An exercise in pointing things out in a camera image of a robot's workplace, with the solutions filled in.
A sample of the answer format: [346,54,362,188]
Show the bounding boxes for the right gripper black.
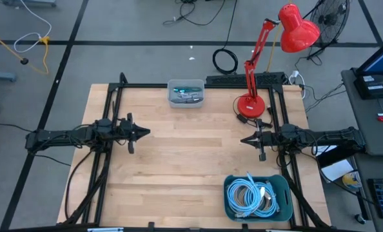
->
[240,118,279,162]

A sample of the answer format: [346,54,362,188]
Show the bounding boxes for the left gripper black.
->
[119,112,152,154]

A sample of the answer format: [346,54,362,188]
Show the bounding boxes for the beige cable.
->
[239,188,276,213]

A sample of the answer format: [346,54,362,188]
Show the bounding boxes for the thin light blue cable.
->
[226,171,266,218]

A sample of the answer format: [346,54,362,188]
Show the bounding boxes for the teal braided cable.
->
[173,86,202,93]

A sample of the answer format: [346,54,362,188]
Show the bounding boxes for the thick light blue cable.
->
[252,182,280,218]

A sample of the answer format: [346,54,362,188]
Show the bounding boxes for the grey plastic bin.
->
[166,79,206,109]

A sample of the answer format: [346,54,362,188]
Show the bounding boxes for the teal plastic bin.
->
[223,173,294,223]

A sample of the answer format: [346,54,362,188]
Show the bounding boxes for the black perforated power strip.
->
[206,72,288,86]

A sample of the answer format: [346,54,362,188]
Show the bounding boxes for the white paper sheet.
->
[320,159,355,184]
[313,143,337,157]

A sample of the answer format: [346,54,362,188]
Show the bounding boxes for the round printed disc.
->
[342,171,363,191]

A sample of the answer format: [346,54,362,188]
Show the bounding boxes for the red desk lamp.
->
[236,3,322,119]

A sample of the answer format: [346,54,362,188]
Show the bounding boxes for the dark grey desk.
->
[317,135,383,232]

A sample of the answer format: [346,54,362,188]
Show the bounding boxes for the grey side desk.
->
[340,68,383,157]

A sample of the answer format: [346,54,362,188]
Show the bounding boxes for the small black computer box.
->
[353,74,383,101]

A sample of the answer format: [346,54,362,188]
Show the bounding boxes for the black floor fan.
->
[302,0,352,61]

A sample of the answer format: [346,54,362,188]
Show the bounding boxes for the black lamp cord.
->
[232,95,275,130]

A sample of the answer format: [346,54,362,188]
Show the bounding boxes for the black aluminium table frame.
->
[62,72,333,232]

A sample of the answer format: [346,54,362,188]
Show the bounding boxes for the white power plug cable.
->
[288,70,307,100]

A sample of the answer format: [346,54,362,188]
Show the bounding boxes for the black coiled floor cable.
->
[211,0,239,76]

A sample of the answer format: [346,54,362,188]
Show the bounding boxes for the silver metal bracket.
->
[87,227,124,232]

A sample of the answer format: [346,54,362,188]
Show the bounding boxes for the black tangled floor cables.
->
[162,0,226,26]

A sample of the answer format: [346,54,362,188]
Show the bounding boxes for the yellow floor cable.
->
[0,25,50,75]

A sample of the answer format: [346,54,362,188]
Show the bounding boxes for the white floor cable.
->
[13,0,53,53]

